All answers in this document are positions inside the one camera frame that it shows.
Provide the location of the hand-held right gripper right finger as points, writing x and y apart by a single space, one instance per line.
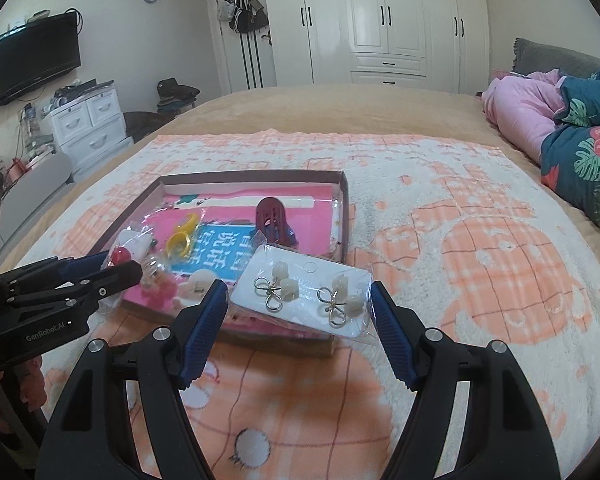
392 330

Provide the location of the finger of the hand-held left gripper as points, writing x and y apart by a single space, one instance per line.
87 264
120 275

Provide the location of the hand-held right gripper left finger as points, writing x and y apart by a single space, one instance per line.
202 330

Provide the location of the red bead earrings packet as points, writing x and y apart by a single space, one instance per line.
120 256

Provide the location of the white claw hair clip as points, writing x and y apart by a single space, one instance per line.
195 285

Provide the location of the yellow hair clip packet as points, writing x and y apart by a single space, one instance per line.
180 245

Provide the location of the butterfly earrings white card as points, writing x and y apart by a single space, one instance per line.
305 317

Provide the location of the dark red hair clip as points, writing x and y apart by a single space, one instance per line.
272 217

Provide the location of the shallow cardboard box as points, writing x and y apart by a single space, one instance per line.
250 176

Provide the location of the person's left hand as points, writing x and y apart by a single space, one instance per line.
27 385

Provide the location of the pink dotted scrunchie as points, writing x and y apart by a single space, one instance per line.
162 285

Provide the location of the grey chair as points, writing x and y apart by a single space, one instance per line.
35 180

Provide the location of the orange white printed blanket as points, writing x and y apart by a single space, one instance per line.
480 260

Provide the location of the white drawer chest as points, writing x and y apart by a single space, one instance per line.
90 130

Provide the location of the pink book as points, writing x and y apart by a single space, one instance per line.
315 220

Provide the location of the cluttered small shelf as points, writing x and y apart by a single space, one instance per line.
35 135

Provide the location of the dark clothing heap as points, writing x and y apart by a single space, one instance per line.
145 125

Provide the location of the pile of folded clothes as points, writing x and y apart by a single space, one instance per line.
177 92

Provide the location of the black television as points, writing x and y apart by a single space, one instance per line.
30 60

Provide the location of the bed with tan bedspread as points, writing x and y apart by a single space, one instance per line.
330 105

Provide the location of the white door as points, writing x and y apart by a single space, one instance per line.
220 60

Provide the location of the pink quilt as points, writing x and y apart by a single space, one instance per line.
515 110

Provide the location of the dark floral quilt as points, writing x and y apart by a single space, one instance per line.
580 160

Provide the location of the black hanging bag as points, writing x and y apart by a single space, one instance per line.
240 20

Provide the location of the white hanging bag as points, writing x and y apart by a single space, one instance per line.
225 10

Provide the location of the bags hanging on door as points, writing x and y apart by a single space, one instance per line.
258 15

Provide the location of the white wardrobe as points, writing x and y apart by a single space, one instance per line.
370 10

